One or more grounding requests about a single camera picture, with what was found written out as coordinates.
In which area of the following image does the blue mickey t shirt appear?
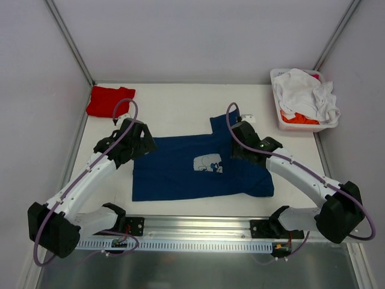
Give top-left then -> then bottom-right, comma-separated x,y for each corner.
132,111 -> 274,202

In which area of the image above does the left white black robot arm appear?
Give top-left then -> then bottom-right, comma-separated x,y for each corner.
27,118 -> 156,258

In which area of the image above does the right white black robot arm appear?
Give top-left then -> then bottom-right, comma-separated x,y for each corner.
231,121 -> 364,244

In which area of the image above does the white plastic laundry basket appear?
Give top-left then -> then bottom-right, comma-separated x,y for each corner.
270,68 -> 339,133

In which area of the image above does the folded red t shirt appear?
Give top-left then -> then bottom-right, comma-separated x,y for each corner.
86,86 -> 136,118

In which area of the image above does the orange t shirt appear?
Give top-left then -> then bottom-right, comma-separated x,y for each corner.
280,110 -> 319,125

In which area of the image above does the white t shirt pile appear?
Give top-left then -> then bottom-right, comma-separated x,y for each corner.
273,69 -> 340,125

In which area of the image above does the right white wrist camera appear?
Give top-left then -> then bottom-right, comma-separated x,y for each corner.
240,114 -> 256,123

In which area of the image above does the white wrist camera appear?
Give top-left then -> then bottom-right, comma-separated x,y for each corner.
118,113 -> 131,119
240,114 -> 256,123

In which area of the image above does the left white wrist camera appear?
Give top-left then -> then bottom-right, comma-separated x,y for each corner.
118,113 -> 131,119

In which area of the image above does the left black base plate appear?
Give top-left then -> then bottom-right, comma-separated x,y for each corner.
108,216 -> 145,237

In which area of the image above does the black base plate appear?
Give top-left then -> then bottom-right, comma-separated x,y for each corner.
108,216 -> 145,237
250,219 -> 305,240

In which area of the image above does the aluminium mounting rail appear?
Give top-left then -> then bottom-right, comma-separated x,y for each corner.
75,215 -> 361,243

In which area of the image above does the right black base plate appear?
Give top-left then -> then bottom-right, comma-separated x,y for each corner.
250,219 -> 305,240

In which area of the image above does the white slotted cable duct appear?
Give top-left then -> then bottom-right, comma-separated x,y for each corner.
76,238 -> 273,254

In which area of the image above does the left aluminium frame post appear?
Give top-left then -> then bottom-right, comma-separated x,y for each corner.
43,0 -> 96,86

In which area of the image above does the aluminium frame post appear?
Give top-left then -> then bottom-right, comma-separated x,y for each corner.
43,0 -> 96,86
313,0 -> 363,71

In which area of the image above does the right aluminium frame post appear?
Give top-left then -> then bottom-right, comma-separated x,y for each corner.
313,0 -> 363,71

